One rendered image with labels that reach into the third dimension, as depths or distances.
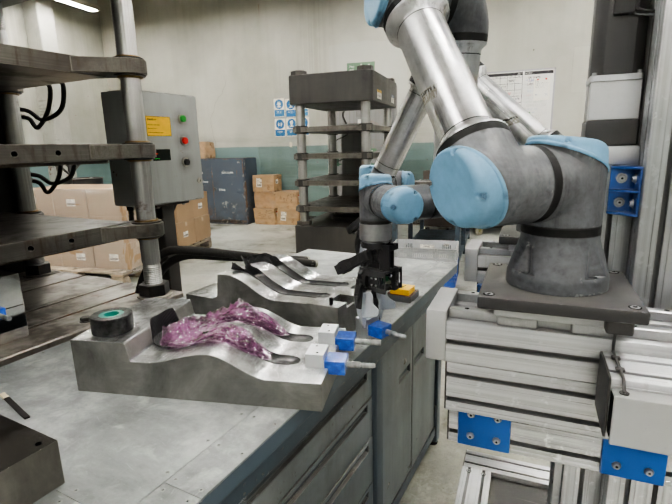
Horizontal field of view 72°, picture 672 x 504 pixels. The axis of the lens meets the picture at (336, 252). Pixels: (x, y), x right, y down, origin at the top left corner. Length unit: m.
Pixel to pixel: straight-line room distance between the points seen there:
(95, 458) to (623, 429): 0.76
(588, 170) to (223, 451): 0.69
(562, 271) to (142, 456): 0.70
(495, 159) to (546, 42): 6.91
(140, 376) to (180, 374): 0.09
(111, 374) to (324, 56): 7.31
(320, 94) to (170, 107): 3.38
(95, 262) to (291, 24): 5.01
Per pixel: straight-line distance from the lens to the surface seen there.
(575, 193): 0.75
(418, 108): 1.38
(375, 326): 1.13
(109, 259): 5.06
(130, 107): 1.61
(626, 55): 1.03
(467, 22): 0.99
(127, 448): 0.87
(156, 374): 0.98
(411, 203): 0.94
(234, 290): 1.28
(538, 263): 0.77
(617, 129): 1.02
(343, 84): 5.06
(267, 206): 7.98
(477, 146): 0.68
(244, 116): 8.56
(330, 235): 5.17
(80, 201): 5.14
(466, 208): 0.66
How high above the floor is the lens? 1.26
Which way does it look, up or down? 13 degrees down
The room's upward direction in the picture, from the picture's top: 1 degrees counter-clockwise
